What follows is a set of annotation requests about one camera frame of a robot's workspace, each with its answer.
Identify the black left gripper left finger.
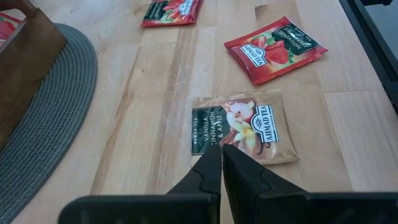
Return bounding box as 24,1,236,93
57,144,222,224

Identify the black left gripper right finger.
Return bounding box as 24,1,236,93
222,143,398,224

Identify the red strawberry tea bag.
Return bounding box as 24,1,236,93
223,16,329,86
141,0,203,28
0,12,23,47

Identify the wooden tea organizer box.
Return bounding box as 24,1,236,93
0,0,68,151

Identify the grey round woven placemat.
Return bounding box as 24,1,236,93
0,23,98,224

